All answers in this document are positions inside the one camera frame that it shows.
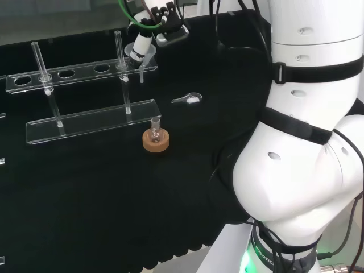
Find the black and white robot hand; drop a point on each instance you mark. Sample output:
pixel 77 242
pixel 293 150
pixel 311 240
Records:
pixel 141 42

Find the translucent plastic funnel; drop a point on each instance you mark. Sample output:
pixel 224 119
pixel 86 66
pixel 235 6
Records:
pixel 150 54

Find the glass weighing funnel with powder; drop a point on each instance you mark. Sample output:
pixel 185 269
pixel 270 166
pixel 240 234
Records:
pixel 192 99

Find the clear funnel stand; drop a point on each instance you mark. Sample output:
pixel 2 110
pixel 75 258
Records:
pixel 94 119

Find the small round-bottom glass flask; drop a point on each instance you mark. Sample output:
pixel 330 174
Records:
pixel 155 136

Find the black bench cloth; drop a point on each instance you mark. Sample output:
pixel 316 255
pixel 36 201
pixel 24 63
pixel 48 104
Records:
pixel 99 199

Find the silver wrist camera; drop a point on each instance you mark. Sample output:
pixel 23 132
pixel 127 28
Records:
pixel 172 35

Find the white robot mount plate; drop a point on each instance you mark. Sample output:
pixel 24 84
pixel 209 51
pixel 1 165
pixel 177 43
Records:
pixel 224 250

